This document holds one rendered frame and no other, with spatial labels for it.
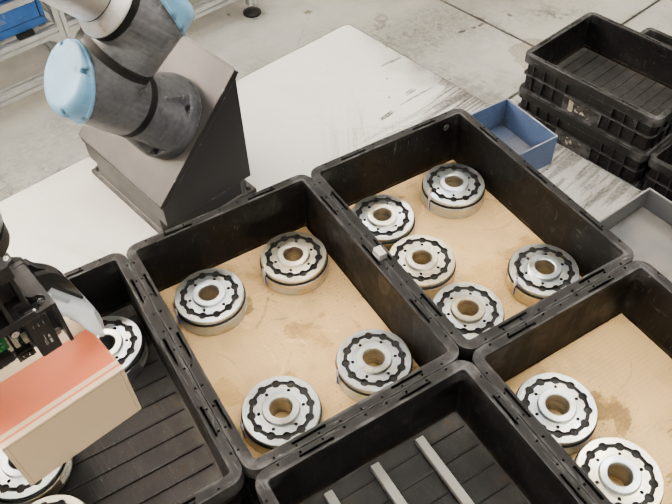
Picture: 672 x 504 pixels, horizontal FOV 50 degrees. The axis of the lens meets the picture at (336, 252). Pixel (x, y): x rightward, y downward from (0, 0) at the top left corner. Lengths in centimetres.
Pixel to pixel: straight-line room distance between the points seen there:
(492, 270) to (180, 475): 54
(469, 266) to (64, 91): 66
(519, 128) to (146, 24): 80
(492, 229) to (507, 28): 215
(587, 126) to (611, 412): 111
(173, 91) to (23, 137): 172
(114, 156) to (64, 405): 78
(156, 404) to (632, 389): 64
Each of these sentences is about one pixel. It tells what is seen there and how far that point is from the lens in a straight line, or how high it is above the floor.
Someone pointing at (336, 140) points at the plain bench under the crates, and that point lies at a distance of 155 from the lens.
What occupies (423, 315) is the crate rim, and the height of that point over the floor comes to 92.
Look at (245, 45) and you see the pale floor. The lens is 318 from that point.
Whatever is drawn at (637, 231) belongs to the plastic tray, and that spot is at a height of 70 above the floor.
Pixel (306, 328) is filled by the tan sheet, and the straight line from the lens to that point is 106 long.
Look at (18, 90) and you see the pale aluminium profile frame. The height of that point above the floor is 14.
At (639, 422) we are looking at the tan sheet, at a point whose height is 83.
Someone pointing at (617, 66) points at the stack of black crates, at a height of 49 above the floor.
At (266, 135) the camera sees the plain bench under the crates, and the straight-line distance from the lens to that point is 157.
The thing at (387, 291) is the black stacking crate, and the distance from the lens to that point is 100.
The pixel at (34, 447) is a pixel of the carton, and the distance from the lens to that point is 73.
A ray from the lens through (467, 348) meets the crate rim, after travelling 93.
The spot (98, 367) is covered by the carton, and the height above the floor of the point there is 112.
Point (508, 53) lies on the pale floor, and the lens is 313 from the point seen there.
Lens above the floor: 169
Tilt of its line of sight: 48 degrees down
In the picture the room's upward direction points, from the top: 2 degrees counter-clockwise
